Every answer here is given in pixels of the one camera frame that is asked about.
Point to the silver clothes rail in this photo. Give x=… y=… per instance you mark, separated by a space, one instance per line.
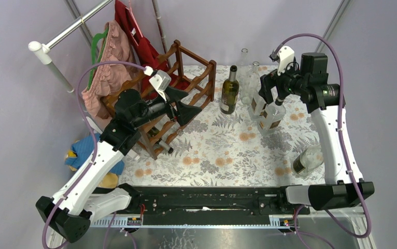
x=41 y=50

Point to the green wine bottle silver neck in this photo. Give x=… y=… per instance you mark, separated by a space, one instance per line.
x=229 y=93

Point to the clear bottle dark label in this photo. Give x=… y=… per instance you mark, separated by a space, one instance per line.
x=308 y=161

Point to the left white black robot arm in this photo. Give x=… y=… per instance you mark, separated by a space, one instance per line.
x=70 y=211

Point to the floral tablecloth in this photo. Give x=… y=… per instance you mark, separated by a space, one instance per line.
x=215 y=149

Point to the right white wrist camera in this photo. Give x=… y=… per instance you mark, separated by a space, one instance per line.
x=284 y=56

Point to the pink hanging garment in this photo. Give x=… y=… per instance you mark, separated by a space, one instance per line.
x=108 y=79

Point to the clear tall bottle back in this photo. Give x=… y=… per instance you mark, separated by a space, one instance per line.
x=242 y=66

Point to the yellow cloth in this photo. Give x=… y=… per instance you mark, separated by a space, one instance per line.
x=109 y=180

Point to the green clothes hanger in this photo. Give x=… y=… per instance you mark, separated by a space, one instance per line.
x=96 y=54

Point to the brown wooden wine rack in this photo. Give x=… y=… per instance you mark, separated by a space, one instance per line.
x=129 y=125

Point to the white slotted cable duct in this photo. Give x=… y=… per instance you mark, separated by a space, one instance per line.
x=204 y=221

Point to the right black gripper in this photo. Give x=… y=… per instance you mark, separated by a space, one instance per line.
x=267 y=81

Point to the clear bottle black cap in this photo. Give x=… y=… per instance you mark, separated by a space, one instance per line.
x=256 y=106
x=273 y=114

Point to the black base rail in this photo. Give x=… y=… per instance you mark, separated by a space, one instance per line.
x=159 y=200

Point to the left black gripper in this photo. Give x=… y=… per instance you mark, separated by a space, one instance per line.
x=183 y=112

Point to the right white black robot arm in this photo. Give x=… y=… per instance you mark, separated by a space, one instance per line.
x=344 y=185

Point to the blue cloth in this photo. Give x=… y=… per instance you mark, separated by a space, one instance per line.
x=87 y=143

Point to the red hanging garment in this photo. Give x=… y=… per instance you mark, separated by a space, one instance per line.
x=146 y=53

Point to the clear bottle black cap rear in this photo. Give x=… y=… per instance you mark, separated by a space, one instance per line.
x=256 y=106

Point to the clear bottle black cap front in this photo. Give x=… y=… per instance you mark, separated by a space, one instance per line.
x=273 y=114

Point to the clear round bottle back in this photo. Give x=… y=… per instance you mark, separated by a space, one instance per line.
x=250 y=82

